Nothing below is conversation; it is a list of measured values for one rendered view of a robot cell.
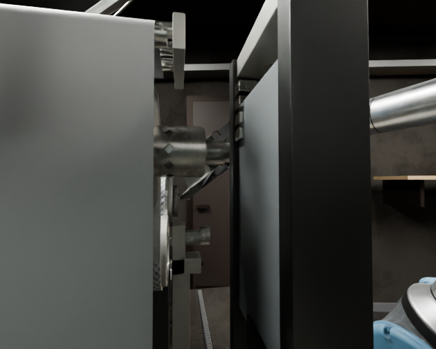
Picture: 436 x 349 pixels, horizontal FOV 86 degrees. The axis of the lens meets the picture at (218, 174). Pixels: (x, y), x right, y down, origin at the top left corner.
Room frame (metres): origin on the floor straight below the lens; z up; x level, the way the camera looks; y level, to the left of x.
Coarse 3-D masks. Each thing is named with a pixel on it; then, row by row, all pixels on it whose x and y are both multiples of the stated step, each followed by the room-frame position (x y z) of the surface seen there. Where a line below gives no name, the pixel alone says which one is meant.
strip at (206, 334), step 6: (198, 294) 0.82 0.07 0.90; (198, 300) 0.78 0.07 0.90; (198, 306) 0.75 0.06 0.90; (204, 306) 0.75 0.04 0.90; (204, 312) 0.71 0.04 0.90; (204, 318) 0.68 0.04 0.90; (204, 324) 0.65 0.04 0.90; (204, 330) 0.63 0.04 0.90; (204, 336) 0.61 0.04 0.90; (210, 336) 0.61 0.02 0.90; (204, 342) 0.58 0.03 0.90; (210, 342) 0.58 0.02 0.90; (204, 348) 0.56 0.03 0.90; (210, 348) 0.56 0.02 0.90
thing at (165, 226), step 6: (162, 216) 0.42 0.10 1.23; (168, 216) 0.43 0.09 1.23; (162, 222) 0.39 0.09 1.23; (168, 222) 0.45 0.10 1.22; (162, 228) 0.38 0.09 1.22; (168, 228) 0.46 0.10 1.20; (162, 234) 0.37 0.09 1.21; (168, 234) 0.47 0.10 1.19; (162, 240) 0.37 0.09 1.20; (168, 240) 0.47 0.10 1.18; (162, 246) 0.36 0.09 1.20; (168, 246) 0.47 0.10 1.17; (162, 252) 0.36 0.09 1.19; (168, 252) 0.47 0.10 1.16; (162, 258) 0.36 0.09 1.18; (168, 258) 0.46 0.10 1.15; (162, 264) 0.36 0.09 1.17; (168, 264) 0.45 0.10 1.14; (162, 270) 0.36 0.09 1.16; (168, 270) 0.44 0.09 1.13; (162, 276) 0.37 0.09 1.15; (162, 282) 0.37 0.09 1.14
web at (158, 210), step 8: (160, 120) 0.34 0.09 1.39; (160, 184) 0.36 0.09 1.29; (160, 192) 0.36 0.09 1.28; (160, 200) 0.36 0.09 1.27; (160, 208) 0.36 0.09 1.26; (160, 216) 0.36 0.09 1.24; (160, 224) 0.36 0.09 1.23; (160, 232) 0.36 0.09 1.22; (160, 240) 0.36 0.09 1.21; (160, 248) 0.36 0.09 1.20; (160, 256) 0.36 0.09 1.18; (160, 264) 0.36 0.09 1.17; (160, 272) 0.36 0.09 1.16; (160, 280) 0.36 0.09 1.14; (160, 288) 0.37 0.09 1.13
